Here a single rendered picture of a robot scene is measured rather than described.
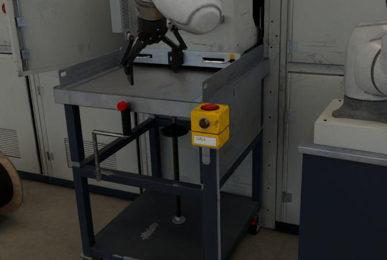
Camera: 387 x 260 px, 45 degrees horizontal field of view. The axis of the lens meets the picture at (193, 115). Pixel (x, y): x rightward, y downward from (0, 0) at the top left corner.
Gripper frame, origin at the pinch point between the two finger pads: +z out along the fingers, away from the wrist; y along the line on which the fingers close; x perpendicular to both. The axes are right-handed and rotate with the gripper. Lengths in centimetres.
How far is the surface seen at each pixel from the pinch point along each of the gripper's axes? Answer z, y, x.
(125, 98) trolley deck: 21.7, 3.9, -14.6
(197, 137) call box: 3.9, -2.6, 24.2
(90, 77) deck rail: 34, 9, -43
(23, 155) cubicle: 137, 42, -106
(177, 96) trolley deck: 17.9, -10.7, -5.3
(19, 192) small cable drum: 115, 48, -63
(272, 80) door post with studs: 47, -67, -25
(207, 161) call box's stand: 10.9, -4.2, 27.5
